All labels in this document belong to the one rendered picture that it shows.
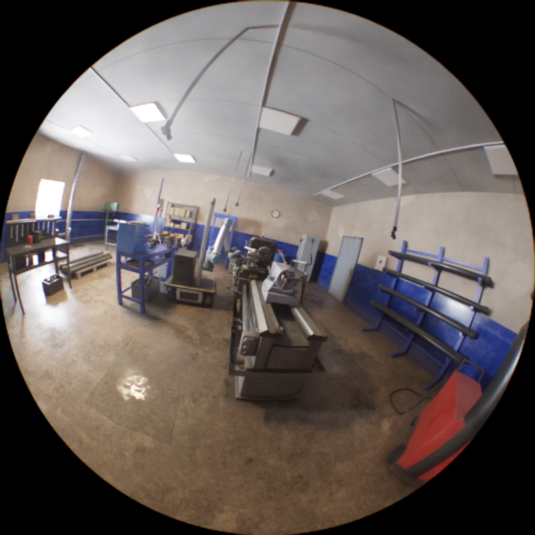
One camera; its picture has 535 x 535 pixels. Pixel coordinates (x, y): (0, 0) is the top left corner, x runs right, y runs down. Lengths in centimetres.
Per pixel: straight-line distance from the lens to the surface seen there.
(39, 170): 694
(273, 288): 151
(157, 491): 147
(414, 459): 175
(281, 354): 123
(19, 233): 375
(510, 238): 368
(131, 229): 247
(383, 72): 223
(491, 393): 144
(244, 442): 150
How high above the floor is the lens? 142
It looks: 11 degrees down
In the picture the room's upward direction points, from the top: 14 degrees clockwise
